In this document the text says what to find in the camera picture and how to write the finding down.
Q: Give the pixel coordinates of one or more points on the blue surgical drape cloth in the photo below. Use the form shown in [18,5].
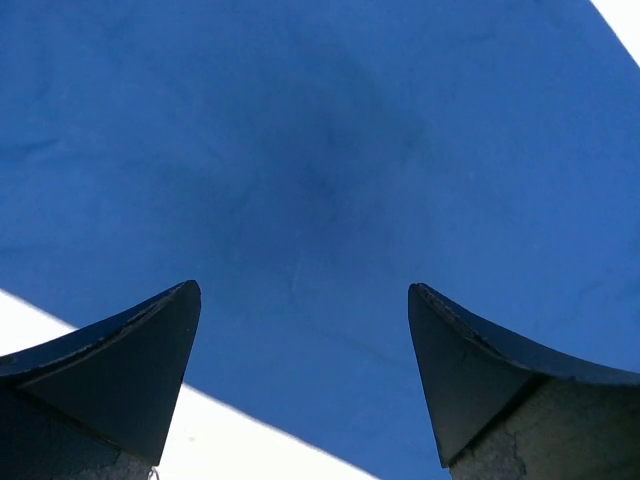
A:
[306,162]

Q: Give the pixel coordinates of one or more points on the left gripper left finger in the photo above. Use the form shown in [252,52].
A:
[97,403]

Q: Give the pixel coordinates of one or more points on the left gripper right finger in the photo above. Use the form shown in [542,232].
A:
[505,407]

